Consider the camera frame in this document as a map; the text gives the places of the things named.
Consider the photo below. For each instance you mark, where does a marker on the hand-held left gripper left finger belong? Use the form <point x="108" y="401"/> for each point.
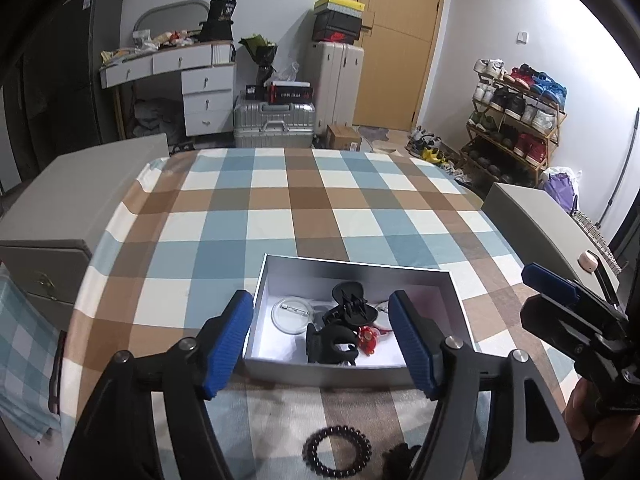
<point x="230" y="345"/>

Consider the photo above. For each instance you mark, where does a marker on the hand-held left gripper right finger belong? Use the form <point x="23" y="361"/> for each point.
<point x="415" y="345"/>

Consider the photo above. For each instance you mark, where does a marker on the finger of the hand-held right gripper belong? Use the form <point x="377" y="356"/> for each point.
<point x="547" y="280"/>
<point x="555" y="317"/>

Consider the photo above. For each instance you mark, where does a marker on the red hair ornament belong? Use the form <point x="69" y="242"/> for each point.
<point x="369" y="338"/>

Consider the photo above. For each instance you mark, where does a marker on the clear round badge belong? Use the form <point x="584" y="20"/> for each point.
<point x="290" y="312"/>

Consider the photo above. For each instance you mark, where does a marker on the large black hair claw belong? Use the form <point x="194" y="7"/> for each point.
<point x="325" y="347"/>

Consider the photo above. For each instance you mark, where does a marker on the silver cardboard box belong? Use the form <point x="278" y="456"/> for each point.
<point x="320" y="375"/>

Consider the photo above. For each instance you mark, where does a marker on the black studded hair clip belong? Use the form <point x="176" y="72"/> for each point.
<point x="400" y="462"/>

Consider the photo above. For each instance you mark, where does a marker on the person's right hand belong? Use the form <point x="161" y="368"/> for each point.
<point x="580" y="420"/>

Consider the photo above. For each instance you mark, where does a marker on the purple bag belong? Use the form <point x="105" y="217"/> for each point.
<point x="560" y="192"/>

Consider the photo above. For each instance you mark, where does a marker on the grey pole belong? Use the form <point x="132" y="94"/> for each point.
<point x="622" y="165"/>

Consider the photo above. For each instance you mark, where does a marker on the bamboo shoe rack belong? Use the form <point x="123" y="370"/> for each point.
<point x="550" y="135"/>

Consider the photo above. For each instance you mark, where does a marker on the checked tablecloth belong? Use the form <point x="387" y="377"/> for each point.
<point x="300" y="200"/>

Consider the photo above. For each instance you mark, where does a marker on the pile of loose shoes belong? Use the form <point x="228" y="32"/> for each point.
<point x="432" y="152"/>

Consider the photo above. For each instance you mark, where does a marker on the shoe rack with shoes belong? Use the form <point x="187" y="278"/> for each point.
<point x="520" y="110"/>

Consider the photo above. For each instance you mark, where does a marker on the beige slippers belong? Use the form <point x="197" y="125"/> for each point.
<point x="384" y="149"/>

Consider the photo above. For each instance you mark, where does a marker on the grey cabinet with latch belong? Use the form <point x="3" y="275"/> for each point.
<point x="65" y="200"/>

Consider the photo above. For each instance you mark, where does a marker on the small cardboard box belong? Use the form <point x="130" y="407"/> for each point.
<point x="342" y="137"/>

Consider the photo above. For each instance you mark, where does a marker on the silver suitcase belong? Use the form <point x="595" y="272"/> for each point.
<point x="272" y="125"/>

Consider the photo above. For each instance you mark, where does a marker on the grey cloth bundle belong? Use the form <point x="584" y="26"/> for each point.
<point x="155" y="120"/>

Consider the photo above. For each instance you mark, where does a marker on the white desk with drawers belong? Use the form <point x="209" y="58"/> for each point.
<point x="207" y="95"/>

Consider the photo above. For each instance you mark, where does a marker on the black and red box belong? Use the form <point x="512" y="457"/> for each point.
<point x="285" y="94"/>

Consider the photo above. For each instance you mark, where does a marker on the wooden door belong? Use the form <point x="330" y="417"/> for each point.
<point x="395" y="60"/>

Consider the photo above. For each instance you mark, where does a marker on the white upright suitcase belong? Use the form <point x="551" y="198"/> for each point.
<point x="335" y="85"/>

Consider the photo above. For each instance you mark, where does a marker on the bouquet in black wrap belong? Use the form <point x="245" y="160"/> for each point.
<point x="261" y="55"/>

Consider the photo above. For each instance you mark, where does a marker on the dark refrigerator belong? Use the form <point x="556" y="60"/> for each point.
<point x="95" y="70"/>

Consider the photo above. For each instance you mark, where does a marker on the desk clutter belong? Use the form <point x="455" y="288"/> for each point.
<point x="150" y="45"/>

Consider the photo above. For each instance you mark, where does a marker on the black shoe box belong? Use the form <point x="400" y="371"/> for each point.
<point x="336" y="27"/>

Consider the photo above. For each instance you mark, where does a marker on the grey arched mirror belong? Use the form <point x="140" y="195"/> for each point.
<point x="170" y="7"/>

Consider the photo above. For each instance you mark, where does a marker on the yellow lid shoe box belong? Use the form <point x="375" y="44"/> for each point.
<point x="339" y="4"/>

